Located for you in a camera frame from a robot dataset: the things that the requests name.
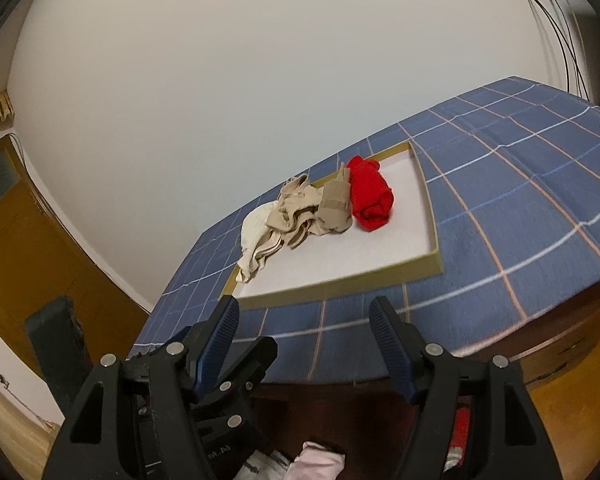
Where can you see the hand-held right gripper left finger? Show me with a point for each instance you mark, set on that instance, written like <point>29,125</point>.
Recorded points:
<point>220,335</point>

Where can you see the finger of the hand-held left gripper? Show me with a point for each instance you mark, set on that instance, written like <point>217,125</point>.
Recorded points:
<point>250,365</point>

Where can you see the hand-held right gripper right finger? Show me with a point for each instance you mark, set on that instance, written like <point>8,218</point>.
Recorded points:
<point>390,347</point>

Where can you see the wooden desk drawer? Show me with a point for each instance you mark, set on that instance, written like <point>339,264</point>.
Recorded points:
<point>360,430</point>

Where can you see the shallow tan cardboard tray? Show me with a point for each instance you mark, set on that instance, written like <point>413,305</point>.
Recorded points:
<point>370,255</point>

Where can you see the grey sock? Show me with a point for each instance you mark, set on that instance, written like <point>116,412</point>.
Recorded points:
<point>267,467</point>

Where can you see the cream white underwear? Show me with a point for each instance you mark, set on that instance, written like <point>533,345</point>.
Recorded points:
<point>255,235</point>

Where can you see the small dark red underwear roll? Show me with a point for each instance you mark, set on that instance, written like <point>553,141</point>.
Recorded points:
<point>460,430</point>

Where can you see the pink underwear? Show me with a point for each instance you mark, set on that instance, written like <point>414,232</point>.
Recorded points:
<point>315,462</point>

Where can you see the tan stockings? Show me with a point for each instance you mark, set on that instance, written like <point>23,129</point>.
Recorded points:
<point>335,205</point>

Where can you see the bright red underwear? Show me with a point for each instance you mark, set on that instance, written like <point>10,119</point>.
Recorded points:
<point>372,195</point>

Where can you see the wooden door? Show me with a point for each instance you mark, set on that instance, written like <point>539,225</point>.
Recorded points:
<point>40,240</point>

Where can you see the dark wooden desk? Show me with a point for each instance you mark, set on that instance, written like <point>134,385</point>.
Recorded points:
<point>555,340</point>

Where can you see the blue checked tablecloth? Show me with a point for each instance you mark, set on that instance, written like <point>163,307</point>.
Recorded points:
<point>505,185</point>

